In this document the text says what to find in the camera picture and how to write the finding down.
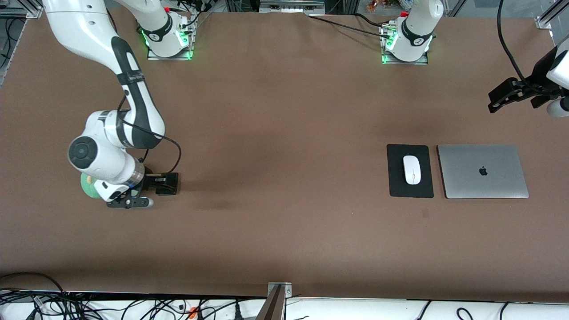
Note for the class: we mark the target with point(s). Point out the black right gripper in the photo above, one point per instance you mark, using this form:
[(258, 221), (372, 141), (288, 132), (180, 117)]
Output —
[(152, 181)]

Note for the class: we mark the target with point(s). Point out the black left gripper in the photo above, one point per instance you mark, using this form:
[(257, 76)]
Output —
[(540, 72)]

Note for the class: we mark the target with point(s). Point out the black phone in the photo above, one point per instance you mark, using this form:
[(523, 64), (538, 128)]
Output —
[(173, 189)]

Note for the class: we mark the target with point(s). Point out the white computer mouse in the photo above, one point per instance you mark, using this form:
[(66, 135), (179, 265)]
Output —
[(412, 170)]

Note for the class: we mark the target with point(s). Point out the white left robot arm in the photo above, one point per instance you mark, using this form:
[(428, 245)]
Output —
[(415, 49)]

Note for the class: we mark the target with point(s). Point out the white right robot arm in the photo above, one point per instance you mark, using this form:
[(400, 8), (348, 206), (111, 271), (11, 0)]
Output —
[(133, 102)]

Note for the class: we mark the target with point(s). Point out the black mouse pad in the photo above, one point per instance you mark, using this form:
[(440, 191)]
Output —
[(395, 186)]

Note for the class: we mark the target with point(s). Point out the green dinosaur plush toy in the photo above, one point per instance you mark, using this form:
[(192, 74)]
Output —
[(86, 186)]

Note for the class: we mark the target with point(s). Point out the silver laptop with apple logo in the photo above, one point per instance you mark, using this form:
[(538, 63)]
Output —
[(482, 178)]

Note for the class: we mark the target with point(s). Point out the grey electronics box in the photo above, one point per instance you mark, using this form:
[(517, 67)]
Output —
[(291, 5)]

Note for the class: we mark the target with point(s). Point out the aluminium frame corner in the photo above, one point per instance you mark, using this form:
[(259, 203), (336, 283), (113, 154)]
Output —
[(26, 9), (549, 18)]

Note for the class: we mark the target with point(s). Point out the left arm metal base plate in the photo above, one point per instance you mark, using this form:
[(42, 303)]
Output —
[(386, 61)]

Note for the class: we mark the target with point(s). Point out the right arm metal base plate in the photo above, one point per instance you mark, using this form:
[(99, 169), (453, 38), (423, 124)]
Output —
[(192, 53)]

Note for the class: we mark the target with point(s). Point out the small metal table bracket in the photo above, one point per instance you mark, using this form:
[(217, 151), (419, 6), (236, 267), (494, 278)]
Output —
[(286, 289)]

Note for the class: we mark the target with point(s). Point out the aluminium profile post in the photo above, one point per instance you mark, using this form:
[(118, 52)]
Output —
[(271, 309)]

